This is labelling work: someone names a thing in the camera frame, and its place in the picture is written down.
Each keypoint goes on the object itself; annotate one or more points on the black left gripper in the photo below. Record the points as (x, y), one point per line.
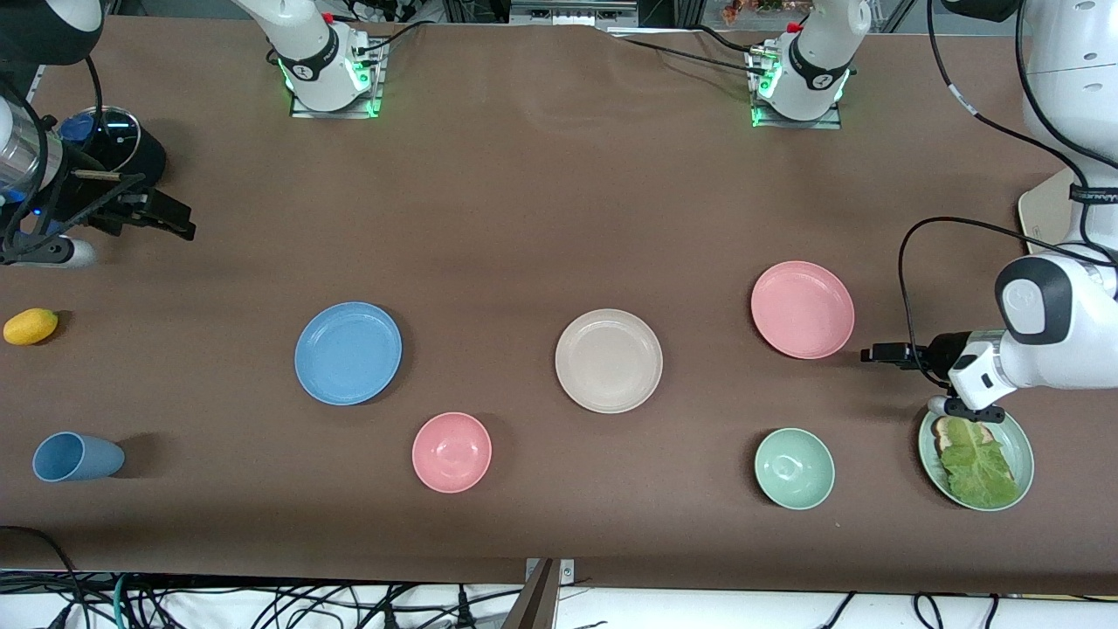
(940, 353)

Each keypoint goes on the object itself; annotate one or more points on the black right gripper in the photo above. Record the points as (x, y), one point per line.
(98, 208)

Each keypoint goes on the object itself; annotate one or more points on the pink plate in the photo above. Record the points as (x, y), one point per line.
(802, 310)

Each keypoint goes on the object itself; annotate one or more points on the blue plate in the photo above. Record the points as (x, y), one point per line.
(348, 354)

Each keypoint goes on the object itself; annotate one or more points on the toast bread slice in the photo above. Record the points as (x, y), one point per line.
(943, 432)

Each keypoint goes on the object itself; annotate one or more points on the glass lid blue knob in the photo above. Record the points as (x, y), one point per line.
(113, 131)

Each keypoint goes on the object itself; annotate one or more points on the green lettuce leaf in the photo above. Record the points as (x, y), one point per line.
(974, 467)

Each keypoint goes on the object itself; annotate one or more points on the mint green bowl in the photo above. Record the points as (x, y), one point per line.
(794, 468)

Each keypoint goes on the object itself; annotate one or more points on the mint green plate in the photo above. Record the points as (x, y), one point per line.
(1015, 445)

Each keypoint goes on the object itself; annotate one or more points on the yellow lemon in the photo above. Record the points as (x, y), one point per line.
(31, 327)

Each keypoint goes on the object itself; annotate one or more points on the beige rounded appliance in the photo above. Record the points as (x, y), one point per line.
(1044, 218)

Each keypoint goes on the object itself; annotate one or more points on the blue cup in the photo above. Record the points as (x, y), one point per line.
(79, 458)

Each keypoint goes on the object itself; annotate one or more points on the beige plate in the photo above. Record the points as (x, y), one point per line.
(609, 361)

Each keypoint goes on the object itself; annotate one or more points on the brown table cover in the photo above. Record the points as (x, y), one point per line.
(524, 218)

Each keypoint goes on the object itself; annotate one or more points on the pink bowl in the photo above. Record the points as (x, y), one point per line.
(452, 452)

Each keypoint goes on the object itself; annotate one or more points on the grey pole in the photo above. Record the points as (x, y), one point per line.
(534, 607)

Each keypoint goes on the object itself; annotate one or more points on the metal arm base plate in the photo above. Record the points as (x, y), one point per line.
(379, 103)
(821, 124)

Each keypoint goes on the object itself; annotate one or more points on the small metal bracket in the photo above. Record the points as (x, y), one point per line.
(568, 572)

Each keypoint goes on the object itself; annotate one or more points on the grey metal frame bar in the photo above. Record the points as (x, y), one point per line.
(568, 10)

